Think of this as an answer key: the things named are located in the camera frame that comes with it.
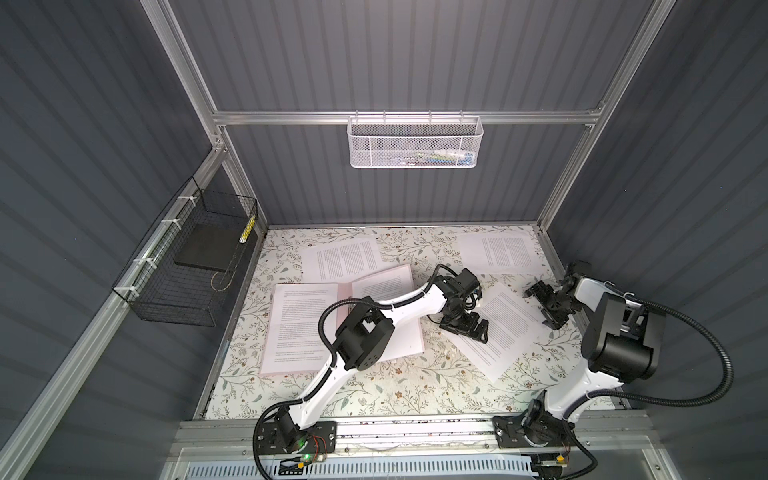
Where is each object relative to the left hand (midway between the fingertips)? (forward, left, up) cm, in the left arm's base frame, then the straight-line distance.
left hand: (475, 337), depth 88 cm
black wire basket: (+10, +76, +25) cm, 80 cm away
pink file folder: (0, +21, +4) cm, 21 cm away
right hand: (+9, -23, 0) cm, 25 cm away
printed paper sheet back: (+32, +42, -2) cm, 53 cm away
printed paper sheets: (+34, -23, -2) cm, 41 cm away
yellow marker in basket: (+24, +64, +24) cm, 73 cm away
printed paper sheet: (+2, -13, -2) cm, 13 cm away
